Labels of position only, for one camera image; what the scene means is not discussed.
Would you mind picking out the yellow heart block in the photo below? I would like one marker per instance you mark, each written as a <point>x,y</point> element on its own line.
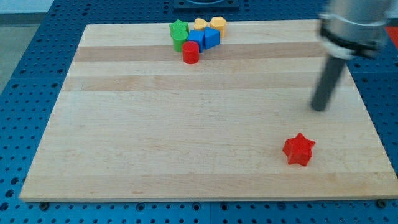
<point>200,24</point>

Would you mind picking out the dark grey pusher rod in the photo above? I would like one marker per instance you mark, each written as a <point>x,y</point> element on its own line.
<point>328,80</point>

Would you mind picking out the red star block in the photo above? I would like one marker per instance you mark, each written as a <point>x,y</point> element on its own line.
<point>298,150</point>

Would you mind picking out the blue pentagon block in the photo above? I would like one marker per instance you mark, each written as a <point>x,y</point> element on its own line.
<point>212,37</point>

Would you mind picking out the green cylinder block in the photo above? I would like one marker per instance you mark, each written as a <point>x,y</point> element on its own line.
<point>179,37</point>

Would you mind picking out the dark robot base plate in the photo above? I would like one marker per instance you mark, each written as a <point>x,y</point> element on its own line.
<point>205,4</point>

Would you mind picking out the blue cube block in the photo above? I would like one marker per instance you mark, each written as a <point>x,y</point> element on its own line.
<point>197,36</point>

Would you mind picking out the wooden board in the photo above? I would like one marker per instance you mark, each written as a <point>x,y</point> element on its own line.
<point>134,123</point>

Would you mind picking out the red cylinder block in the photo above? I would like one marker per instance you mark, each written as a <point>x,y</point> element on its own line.
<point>190,52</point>

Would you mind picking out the green star block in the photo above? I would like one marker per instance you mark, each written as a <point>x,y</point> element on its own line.
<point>178,25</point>

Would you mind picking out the yellow hexagon block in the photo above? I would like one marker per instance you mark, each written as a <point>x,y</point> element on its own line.
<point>219,23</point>

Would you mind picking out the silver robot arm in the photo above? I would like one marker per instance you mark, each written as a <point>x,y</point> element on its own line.
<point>351,28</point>

